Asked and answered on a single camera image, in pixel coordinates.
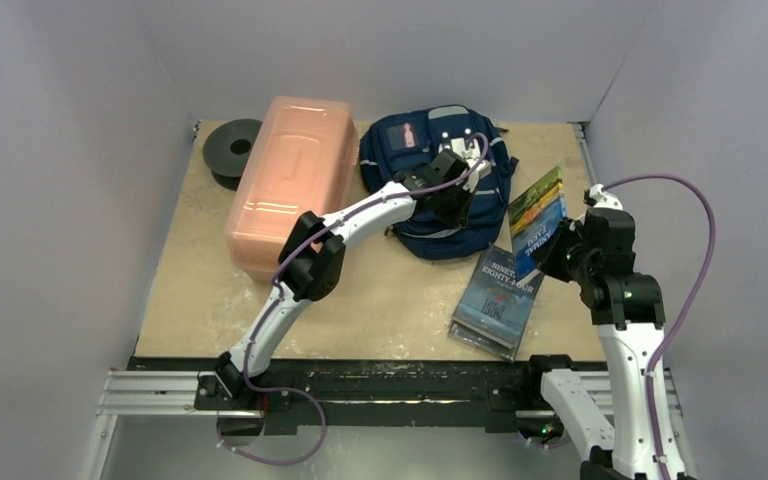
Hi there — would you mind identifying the Nineteen Eighty-Four book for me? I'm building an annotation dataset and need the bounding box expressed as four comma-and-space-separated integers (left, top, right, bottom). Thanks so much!
452, 244, 544, 353

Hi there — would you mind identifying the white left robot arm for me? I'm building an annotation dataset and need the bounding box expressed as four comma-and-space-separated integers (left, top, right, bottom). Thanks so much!
214, 149, 492, 409

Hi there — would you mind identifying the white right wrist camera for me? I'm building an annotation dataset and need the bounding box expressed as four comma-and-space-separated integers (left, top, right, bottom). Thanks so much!
584, 184, 624, 211

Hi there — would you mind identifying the aluminium frame rail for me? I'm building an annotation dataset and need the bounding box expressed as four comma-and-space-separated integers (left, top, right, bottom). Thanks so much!
96, 371, 261, 418

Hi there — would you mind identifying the pink pen toy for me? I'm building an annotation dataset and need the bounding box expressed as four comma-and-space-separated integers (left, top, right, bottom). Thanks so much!
402, 123, 416, 148

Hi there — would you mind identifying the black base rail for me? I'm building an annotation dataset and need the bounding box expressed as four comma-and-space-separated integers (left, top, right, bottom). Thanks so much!
127, 355, 611, 435

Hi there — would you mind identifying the black filament spool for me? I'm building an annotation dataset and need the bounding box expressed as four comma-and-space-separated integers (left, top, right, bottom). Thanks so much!
202, 119, 262, 191

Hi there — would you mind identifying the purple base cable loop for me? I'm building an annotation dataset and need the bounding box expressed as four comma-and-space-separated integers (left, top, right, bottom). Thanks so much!
216, 387, 328, 466

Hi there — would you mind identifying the pink translucent storage box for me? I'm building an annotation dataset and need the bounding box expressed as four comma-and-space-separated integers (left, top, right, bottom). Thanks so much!
224, 96, 359, 283

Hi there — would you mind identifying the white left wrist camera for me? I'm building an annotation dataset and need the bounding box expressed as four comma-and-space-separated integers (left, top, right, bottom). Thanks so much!
450, 137, 492, 183

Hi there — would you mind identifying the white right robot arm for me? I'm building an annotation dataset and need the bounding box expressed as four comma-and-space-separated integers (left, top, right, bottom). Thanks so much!
521, 207, 691, 479

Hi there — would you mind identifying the navy blue student backpack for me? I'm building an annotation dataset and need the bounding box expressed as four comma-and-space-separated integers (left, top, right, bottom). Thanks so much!
359, 104, 518, 260

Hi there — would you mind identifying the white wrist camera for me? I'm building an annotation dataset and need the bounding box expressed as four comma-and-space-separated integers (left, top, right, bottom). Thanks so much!
450, 137, 492, 183
584, 184, 624, 211

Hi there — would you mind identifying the blue Animal Farm book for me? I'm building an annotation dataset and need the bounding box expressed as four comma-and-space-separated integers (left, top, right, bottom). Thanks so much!
508, 166, 567, 286

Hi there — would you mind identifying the dark book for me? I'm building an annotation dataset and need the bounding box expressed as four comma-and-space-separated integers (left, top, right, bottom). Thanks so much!
448, 321, 520, 362

